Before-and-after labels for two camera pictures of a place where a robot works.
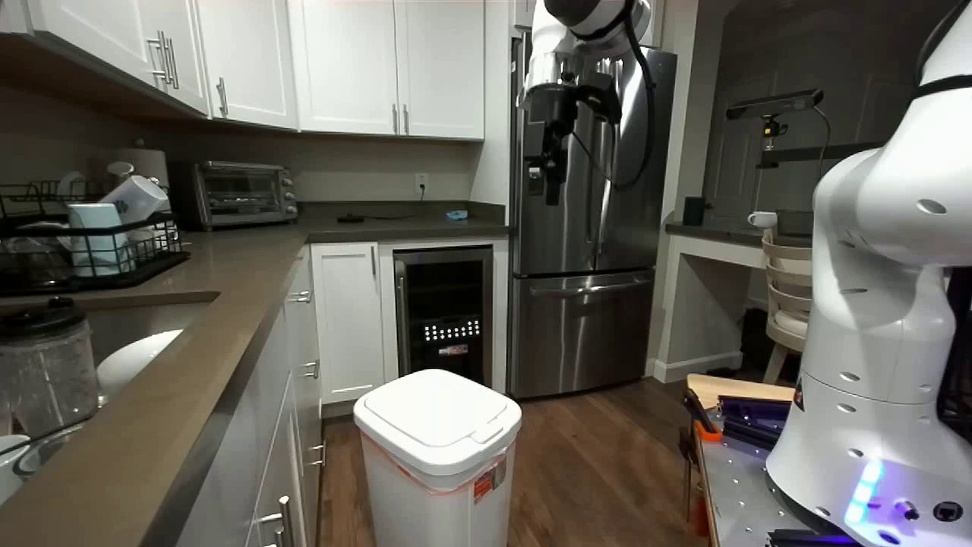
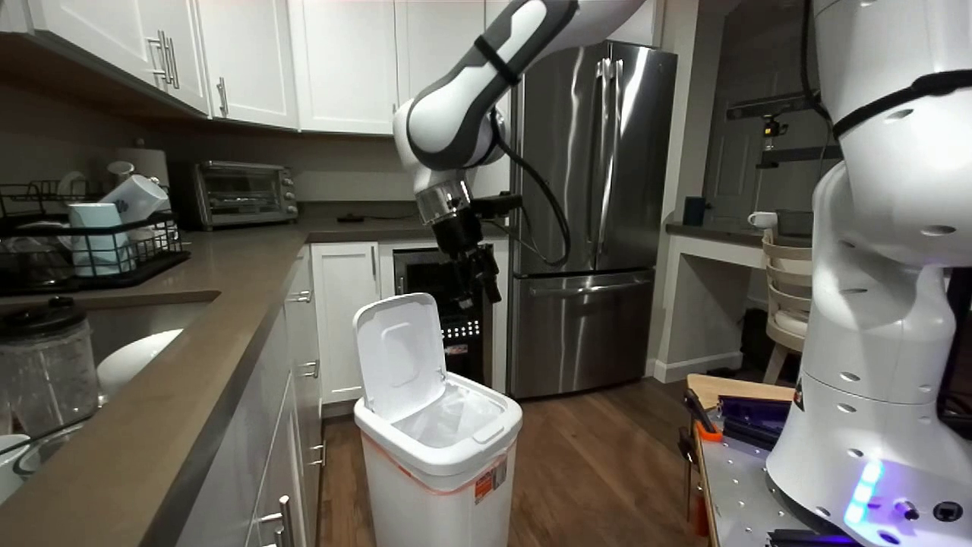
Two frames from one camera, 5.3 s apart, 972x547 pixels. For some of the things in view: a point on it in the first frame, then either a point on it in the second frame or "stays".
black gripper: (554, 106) → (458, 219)
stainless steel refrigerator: (581, 268) stays
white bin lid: (440, 415) → (403, 349)
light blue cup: (94, 239) stays
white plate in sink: (133, 358) stays
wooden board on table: (706, 391) stays
